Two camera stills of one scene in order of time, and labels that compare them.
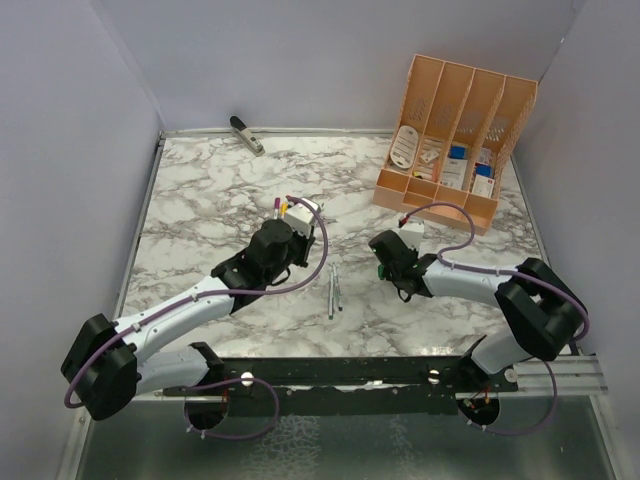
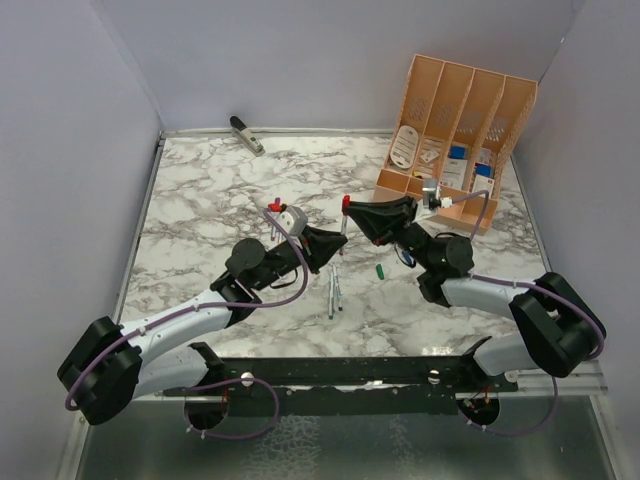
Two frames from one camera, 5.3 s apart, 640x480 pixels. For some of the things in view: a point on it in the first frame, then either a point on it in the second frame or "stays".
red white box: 484,181 stays
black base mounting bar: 349,384 stays
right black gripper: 414,250 → 379,220
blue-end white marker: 337,289 stays
